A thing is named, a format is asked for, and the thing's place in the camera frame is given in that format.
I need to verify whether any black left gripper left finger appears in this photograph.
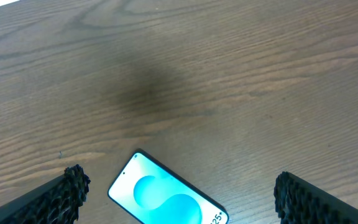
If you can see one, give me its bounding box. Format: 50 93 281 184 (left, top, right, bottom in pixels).
0 164 91 224

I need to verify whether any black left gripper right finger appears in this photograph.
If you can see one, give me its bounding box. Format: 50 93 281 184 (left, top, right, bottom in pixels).
273 172 358 224

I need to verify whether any blue Galaxy smartphone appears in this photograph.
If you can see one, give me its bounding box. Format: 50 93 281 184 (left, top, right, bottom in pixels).
108 149 229 224

